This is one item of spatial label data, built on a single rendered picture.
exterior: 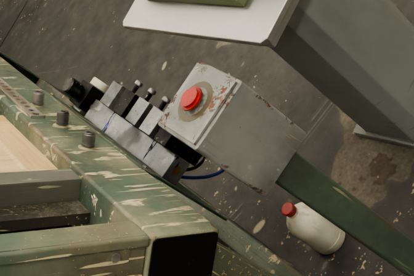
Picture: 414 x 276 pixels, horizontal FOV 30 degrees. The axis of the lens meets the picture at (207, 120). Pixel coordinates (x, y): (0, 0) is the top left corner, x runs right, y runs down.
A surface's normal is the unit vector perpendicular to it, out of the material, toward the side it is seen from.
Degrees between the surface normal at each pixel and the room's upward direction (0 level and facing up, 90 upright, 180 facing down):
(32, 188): 90
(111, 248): 90
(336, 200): 90
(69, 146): 59
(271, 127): 90
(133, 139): 0
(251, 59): 0
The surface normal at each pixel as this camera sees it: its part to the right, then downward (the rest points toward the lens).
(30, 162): 0.14, -0.95
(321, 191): 0.52, 0.31
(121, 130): -0.65, -0.47
